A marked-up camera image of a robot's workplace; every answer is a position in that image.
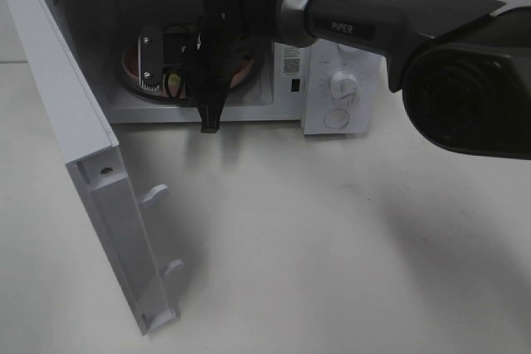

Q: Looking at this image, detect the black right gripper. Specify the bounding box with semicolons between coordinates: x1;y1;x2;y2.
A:
138;0;278;109

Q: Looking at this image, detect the pink round plate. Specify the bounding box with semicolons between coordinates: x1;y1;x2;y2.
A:
119;45;257;105

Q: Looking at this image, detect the white microwave door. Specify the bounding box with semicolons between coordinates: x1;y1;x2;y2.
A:
7;0;178;335

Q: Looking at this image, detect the white timer knob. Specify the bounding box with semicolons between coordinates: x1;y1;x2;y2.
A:
329;71;358;100

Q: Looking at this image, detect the round door release button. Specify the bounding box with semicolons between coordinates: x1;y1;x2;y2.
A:
324;109;349;129

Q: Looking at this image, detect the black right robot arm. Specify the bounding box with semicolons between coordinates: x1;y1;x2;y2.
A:
138;0;530;159

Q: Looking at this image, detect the white microwave oven body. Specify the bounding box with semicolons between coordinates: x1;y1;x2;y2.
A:
52;0;382;134

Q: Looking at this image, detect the glass microwave turntable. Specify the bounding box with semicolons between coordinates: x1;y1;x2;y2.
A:
117;48;265;107

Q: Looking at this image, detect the white warning label sticker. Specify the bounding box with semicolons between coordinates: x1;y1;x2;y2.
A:
281;45;302;76

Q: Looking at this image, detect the upper white power knob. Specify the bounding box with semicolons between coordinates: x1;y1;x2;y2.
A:
337;43;358;54

